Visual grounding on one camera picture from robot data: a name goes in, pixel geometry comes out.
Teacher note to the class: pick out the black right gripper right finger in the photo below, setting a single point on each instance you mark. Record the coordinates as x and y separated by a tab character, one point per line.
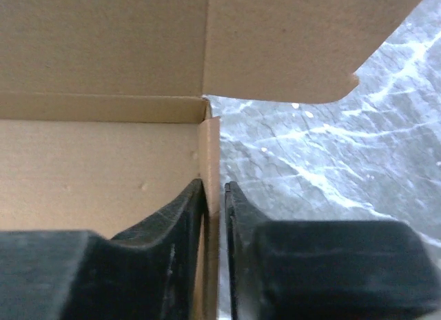
282	269

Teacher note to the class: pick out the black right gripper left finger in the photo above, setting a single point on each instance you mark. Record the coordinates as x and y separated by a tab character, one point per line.
144	272

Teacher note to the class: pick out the cardboard box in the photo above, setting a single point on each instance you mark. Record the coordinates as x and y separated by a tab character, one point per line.
105	116

